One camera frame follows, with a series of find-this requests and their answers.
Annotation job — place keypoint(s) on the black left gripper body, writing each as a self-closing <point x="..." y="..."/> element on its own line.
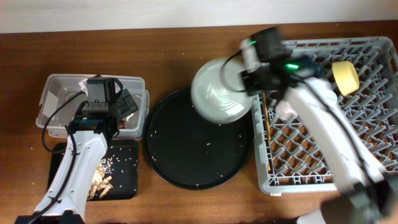
<point x="84" y="112"/>

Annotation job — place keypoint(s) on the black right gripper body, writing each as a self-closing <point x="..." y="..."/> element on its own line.
<point x="253" y="82"/>

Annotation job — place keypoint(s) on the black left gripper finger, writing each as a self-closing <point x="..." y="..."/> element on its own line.
<point x="128" y="103"/>
<point x="118" y="105"/>

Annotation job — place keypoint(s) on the gold coffee sachet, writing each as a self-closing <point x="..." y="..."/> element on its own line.
<point x="121" y="124"/>

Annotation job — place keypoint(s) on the white napkin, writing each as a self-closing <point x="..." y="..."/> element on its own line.
<point x="83" y="85"/>

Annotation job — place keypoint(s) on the pink plastic cup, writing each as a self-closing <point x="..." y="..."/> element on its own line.
<point x="284" y="110"/>

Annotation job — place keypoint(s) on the grey round plate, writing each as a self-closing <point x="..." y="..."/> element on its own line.
<point x="216" y="91"/>

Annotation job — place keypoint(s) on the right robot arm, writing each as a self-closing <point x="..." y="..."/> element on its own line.
<point x="367" y="193"/>

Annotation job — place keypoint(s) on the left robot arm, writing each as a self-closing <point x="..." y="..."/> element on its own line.
<point x="90" y="132"/>

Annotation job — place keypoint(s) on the clear plastic waste bin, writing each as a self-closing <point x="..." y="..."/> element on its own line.
<point x="61" y="87"/>

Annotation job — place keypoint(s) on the grey dishwasher rack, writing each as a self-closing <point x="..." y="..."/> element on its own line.
<point x="297" y="164"/>

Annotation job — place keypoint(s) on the rectangular black tray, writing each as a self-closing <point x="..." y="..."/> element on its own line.
<point x="124" y="154"/>

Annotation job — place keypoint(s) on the round black tray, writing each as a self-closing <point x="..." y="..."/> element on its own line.
<point x="190" y="152"/>

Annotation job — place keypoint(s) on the food scraps pile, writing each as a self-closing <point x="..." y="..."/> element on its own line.
<point x="101" y="185"/>

